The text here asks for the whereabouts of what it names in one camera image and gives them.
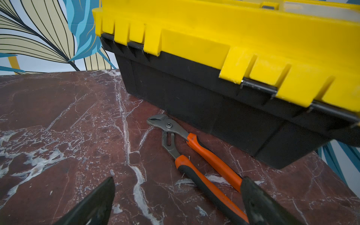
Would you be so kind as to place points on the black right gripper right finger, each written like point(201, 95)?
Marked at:
point(262, 209)

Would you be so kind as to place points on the yellow black toolbox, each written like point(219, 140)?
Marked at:
point(276, 79)

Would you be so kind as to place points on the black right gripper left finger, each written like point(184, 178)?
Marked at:
point(94, 209)

